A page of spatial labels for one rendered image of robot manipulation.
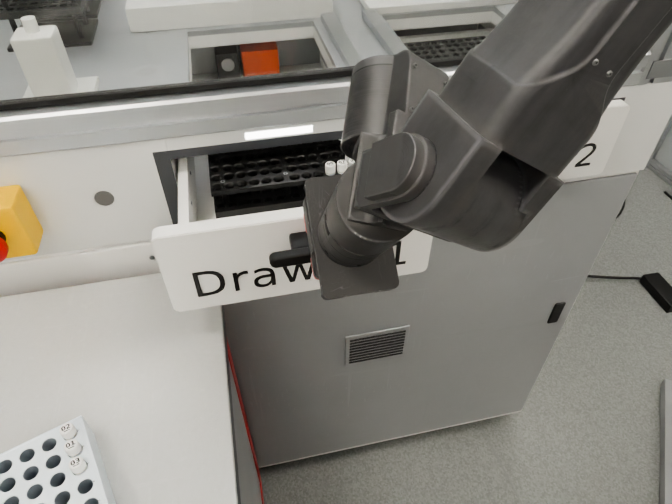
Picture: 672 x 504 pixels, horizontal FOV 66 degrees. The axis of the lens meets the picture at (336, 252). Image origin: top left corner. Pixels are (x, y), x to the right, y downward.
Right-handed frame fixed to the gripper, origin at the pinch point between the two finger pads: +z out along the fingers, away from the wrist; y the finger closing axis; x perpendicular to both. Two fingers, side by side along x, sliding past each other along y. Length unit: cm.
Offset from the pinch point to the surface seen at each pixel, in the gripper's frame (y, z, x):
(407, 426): -32, 72, -22
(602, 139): 11.8, 10.3, -40.6
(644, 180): 32, 132, -154
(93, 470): -16.3, 1.0, 24.7
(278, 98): 18.6, 3.7, 2.9
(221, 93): 19.7, 3.5, 9.0
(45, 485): -16.7, 0.8, 28.7
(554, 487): -53, 72, -55
